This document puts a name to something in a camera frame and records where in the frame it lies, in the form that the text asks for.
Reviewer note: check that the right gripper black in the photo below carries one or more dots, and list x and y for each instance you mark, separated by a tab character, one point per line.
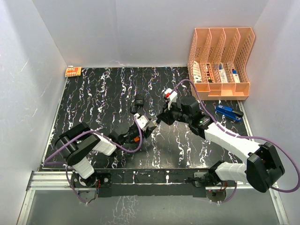
166	117

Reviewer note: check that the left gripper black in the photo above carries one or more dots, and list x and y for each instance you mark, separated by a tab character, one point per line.
148	131

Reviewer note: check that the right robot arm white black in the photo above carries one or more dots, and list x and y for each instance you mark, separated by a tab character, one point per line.
261	165

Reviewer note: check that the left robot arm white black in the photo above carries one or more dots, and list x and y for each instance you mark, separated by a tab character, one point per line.
75	154

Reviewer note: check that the dark marker in organizer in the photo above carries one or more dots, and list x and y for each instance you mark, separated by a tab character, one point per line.
208	73

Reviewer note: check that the blue stapler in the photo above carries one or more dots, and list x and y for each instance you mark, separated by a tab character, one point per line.
229	112

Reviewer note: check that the white blue box in organizer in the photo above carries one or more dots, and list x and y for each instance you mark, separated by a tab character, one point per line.
221	73

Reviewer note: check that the pink plastic file organizer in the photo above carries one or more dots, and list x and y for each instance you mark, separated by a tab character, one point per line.
217	63

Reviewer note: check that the blue red box in organizer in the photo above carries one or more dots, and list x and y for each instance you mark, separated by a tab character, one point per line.
235	76

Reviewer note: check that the orange small card box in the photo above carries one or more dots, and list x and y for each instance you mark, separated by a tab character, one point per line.
73	71

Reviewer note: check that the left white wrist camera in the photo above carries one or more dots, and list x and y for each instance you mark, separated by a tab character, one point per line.
142	121

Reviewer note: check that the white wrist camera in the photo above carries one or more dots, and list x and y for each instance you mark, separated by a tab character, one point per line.
170	96
142	121

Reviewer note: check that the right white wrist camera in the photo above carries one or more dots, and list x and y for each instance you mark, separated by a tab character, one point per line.
170	96

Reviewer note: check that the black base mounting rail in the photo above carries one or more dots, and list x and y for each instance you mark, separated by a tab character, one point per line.
150	182

